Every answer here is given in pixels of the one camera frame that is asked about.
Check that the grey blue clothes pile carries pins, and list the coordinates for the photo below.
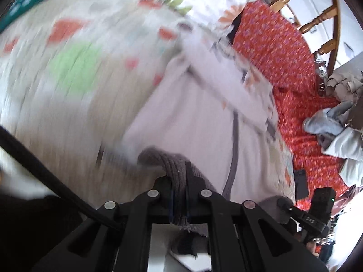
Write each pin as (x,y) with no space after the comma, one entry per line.
(339,129)

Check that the red floral bed sheet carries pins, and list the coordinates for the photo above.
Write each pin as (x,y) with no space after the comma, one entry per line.
(278,50)

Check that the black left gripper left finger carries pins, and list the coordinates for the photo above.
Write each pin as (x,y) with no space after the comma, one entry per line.
(154,206)

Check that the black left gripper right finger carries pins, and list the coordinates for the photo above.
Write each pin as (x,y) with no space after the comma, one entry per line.
(204,206)

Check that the pale pink grey-trimmed sweater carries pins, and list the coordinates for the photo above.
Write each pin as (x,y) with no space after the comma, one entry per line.
(213,109)

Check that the heart patterned quilted bedspread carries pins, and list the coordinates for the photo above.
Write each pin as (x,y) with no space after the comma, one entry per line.
(75,74)

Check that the black smartphone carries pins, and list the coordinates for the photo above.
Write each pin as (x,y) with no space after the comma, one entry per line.
(301,184)

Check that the wooden spindle chair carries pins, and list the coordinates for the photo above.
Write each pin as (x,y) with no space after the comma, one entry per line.
(331,13)

